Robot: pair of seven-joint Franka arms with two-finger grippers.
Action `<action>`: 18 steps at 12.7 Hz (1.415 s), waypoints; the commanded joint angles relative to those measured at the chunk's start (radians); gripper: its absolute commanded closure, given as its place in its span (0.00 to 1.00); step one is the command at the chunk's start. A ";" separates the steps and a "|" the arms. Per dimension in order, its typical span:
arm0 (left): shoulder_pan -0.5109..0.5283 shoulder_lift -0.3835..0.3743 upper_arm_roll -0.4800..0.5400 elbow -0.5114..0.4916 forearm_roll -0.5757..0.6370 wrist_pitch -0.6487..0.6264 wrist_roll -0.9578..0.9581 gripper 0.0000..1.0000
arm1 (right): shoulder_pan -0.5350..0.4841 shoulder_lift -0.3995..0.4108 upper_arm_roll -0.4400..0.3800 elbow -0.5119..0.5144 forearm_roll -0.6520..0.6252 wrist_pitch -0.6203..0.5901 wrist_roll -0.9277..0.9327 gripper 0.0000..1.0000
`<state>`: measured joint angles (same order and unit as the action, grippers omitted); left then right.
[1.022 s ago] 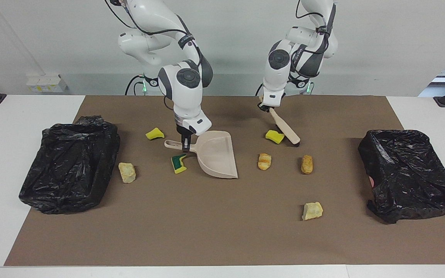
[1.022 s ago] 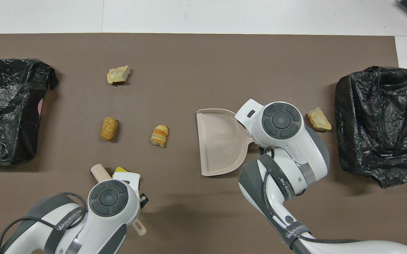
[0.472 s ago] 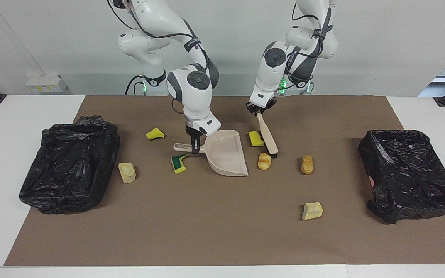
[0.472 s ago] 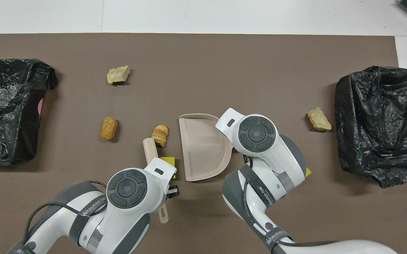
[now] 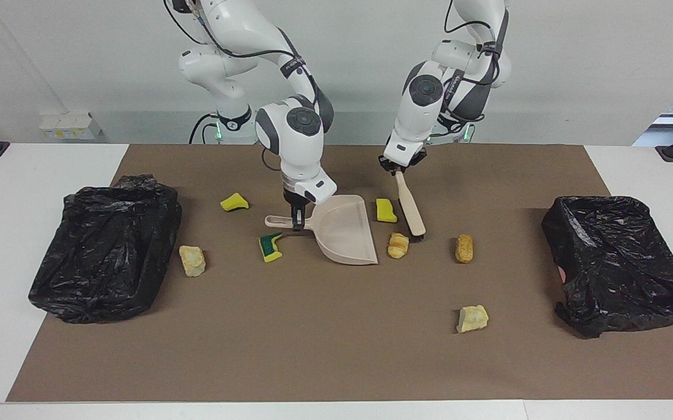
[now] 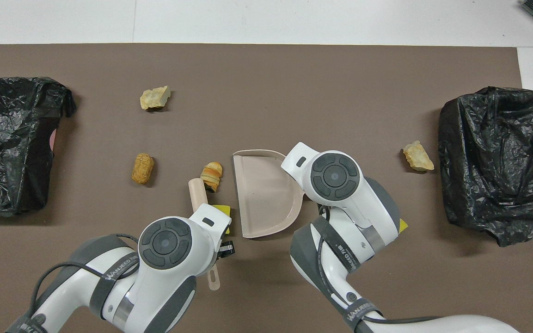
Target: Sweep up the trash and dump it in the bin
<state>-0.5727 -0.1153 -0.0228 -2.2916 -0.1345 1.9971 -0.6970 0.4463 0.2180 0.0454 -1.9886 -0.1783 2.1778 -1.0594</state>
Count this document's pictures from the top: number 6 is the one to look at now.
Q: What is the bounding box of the beige hand brush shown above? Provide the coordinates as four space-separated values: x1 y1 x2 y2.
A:
189 178 221 292

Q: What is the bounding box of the beige plastic dustpan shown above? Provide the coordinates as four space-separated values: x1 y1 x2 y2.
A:
232 149 305 239

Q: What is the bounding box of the orange-striped toy croissant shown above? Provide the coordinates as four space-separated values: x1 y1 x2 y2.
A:
200 162 223 192

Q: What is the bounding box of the brown toy bread roll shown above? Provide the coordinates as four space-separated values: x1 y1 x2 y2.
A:
131 153 154 185

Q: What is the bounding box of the pale toy bread chunk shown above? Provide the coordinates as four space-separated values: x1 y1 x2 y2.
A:
403 141 435 172
140 86 172 111

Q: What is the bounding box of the black bag-lined bin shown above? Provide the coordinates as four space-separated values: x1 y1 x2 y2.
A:
0 76 77 216
438 86 533 247

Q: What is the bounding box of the brown table mat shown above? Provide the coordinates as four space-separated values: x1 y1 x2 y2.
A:
0 43 533 333

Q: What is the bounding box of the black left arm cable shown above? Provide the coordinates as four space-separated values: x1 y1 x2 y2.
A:
30 234 140 327

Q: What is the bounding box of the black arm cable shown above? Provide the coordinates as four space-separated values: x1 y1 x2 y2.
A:
30 234 140 327
316 206 440 324

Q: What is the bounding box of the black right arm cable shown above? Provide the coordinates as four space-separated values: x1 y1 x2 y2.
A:
316 206 440 324

